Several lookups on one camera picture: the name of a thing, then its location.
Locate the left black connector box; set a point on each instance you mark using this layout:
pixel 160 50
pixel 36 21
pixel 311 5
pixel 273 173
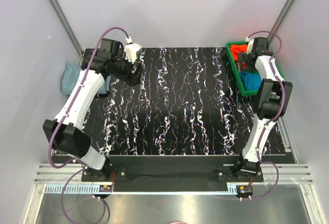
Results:
pixel 106 187

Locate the aluminium rail frame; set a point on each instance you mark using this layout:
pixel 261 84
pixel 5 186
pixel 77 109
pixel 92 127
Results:
pixel 175 194

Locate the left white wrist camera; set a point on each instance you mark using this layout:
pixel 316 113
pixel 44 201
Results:
pixel 131 50

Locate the right black connector box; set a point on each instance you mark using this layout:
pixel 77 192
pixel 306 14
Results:
pixel 244 191

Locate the green plastic bin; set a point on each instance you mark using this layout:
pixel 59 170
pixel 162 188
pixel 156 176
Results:
pixel 237 72

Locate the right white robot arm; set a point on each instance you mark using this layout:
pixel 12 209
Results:
pixel 265 118

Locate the black connector box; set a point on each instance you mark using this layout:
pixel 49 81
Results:
pixel 106 187
pixel 244 191

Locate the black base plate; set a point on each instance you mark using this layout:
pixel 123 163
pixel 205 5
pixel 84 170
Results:
pixel 165 174

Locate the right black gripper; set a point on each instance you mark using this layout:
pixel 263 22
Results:
pixel 242 57

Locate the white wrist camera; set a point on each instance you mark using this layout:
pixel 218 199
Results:
pixel 249 43
pixel 131 50

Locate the teal blue t shirt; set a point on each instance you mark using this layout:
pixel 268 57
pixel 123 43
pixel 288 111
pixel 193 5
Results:
pixel 251 81

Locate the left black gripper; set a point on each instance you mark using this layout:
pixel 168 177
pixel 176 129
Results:
pixel 133 79

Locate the orange t shirt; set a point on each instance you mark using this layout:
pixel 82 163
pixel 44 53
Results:
pixel 235 49

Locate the folded grey-blue t shirt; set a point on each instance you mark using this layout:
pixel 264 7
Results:
pixel 70 78

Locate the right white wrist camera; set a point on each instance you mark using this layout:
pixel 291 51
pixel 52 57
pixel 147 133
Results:
pixel 249 43

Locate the black marble pattern mat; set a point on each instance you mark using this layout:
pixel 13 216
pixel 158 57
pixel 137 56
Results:
pixel 187 103

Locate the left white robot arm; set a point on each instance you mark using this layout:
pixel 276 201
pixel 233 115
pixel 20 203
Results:
pixel 64 133

